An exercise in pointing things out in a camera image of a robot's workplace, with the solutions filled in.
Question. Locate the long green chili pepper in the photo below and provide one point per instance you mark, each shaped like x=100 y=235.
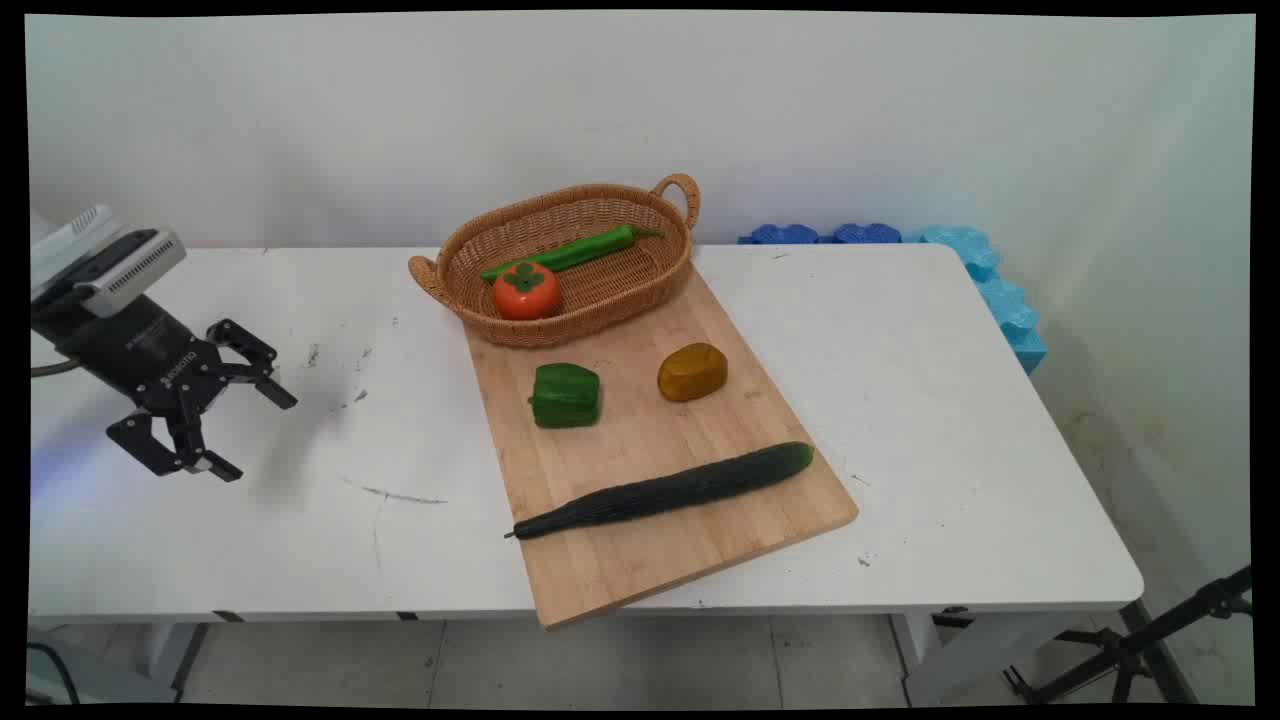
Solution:
x=575 y=251

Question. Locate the woven wicker basket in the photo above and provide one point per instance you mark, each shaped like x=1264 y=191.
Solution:
x=600 y=285

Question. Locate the brown yellow potato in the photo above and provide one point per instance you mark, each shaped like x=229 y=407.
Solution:
x=692 y=372

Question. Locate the white table leg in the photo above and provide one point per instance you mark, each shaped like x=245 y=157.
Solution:
x=960 y=660

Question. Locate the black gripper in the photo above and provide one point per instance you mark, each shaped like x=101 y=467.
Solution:
x=140 y=350

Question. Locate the wooden cutting board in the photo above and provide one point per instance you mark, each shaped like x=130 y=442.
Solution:
x=650 y=560

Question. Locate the dark green cucumber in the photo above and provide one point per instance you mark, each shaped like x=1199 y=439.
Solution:
x=665 y=491

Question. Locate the green bell pepper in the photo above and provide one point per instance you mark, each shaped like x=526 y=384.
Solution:
x=566 y=396

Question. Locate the orange persimmon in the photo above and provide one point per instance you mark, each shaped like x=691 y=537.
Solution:
x=526 y=291

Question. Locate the light blue foam mat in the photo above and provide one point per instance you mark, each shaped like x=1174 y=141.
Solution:
x=1005 y=300

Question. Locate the dark blue foam piece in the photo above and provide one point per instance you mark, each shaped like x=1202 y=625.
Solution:
x=785 y=234
x=868 y=233

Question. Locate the black tripod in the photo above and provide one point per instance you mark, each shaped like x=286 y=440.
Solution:
x=1130 y=655

